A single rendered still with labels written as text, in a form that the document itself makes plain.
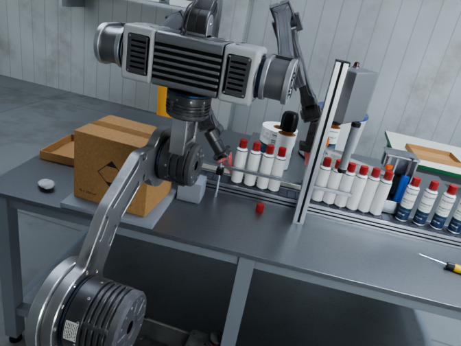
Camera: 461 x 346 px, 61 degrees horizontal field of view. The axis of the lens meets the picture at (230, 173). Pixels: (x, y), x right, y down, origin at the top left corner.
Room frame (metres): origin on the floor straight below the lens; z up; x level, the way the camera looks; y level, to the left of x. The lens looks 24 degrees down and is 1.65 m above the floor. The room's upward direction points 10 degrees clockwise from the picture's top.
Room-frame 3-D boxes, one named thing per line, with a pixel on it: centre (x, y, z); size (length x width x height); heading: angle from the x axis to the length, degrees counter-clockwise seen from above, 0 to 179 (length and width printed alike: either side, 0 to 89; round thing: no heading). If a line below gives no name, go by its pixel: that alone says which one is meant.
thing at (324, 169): (1.60, -0.40, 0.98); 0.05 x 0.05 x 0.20
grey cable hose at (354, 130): (1.49, -0.44, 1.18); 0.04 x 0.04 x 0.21
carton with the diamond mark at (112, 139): (1.39, 0.41, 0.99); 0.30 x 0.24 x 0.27; 78
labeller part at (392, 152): (1.66, -0.72, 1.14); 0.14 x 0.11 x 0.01; 84
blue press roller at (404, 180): (1.61, -0.75, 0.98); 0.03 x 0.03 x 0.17
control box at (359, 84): (1.52, -0.39, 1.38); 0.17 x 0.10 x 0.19; 139
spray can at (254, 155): (1.63, -0.09, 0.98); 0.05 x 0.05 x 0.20
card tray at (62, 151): (1.71, 0.70, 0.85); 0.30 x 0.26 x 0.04; 84
